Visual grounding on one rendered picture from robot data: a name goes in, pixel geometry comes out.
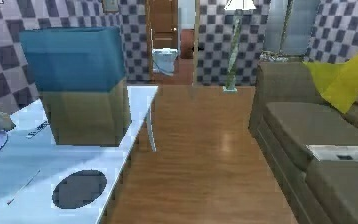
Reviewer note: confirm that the white toilet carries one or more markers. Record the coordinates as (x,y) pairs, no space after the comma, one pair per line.
(164,60)

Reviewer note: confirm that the brown wooden door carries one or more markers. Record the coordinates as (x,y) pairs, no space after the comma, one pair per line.
(164,23)

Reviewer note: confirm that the blue and tan box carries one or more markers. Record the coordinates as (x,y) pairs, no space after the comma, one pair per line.
(77,80)

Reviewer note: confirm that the dark grey round disc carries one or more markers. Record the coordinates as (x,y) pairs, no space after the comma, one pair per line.
(79,189)

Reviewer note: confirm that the brown sofa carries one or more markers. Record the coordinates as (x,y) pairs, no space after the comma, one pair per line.
(307,133)

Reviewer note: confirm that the grey window curtain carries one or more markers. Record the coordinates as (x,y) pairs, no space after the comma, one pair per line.
(292,26)

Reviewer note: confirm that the small striped remote control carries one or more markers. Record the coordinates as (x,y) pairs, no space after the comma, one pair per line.
(37,130)

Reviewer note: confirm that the pale blue table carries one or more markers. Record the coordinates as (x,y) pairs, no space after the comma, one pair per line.
(30,163)

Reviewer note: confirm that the yellow cloth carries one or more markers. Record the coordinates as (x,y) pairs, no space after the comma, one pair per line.
(343,80)

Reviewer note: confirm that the thin grey pencil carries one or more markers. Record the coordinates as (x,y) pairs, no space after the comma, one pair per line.
(23,187)

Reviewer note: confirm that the framed wall picture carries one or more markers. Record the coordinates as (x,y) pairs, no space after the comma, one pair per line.
(111,5)

